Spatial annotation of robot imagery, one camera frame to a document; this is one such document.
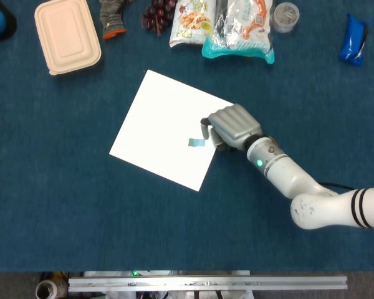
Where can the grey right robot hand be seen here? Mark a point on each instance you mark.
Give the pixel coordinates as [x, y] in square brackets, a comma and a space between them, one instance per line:
[237, 124]

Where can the small blue strip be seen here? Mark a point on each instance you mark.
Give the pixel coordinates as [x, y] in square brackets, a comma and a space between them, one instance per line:
[196, 142]

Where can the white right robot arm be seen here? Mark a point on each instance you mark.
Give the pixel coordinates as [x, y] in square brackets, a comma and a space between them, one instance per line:
[308, 190]

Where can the white square paper sheet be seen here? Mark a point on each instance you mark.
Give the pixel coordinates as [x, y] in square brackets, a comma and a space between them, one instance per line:
[165, 124]

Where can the teal shrimp snack bag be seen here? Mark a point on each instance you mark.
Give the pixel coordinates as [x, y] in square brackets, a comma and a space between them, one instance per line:
[240, 31]

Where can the white snack bag with fries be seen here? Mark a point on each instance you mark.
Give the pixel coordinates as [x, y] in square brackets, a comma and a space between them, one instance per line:
[190, 23]

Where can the clear round plastic jar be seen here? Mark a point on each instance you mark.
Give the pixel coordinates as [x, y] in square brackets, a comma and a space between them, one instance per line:
[286, 17]

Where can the dark red grape bunch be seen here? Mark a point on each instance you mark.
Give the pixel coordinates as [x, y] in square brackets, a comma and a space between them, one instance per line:
[158, 15]

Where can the blue cookie packet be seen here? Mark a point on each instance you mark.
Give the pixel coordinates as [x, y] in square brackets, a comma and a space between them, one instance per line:
[352, 40]

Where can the grey knit glove orange cuff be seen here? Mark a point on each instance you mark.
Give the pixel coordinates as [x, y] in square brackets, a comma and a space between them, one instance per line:
[112, 18]

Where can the beige lidded lunch box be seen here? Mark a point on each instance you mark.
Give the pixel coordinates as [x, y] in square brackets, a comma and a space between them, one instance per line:
[67, 35]

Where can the brown tape roll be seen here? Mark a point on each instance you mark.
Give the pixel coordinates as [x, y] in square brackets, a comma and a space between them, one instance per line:
[48, 288]

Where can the aluminium profile rail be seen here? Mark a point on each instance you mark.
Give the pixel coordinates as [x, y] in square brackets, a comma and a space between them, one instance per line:
[205, 283]

